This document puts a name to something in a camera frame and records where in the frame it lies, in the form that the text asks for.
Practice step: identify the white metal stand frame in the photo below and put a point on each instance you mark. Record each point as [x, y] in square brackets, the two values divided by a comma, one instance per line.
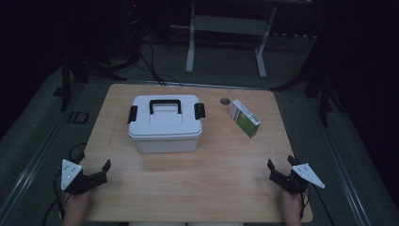
[230, 25]

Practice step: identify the white plastic storage box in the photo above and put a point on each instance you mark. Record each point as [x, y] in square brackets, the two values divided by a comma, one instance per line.
[164, 145]

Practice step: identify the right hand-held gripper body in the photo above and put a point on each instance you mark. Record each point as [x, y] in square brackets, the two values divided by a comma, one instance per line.
[301, 175]

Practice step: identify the person's right hand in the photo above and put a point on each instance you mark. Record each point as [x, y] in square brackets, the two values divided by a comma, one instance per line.
[293, 205]

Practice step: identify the grey round table grommet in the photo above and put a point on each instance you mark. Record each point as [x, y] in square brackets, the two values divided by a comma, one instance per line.
[225, 101]

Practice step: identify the person's left hand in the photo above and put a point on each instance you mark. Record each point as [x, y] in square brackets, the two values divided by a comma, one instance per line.
[76, 205]

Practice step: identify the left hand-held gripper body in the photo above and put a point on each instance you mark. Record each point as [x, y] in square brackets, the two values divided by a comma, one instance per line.
[71, 175]

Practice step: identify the green and white carton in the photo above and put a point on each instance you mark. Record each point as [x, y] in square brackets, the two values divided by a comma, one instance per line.
[244, 119]

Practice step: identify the black tripod stand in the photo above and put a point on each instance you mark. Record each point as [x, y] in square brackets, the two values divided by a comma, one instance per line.
[324, 94]
[66, 81]

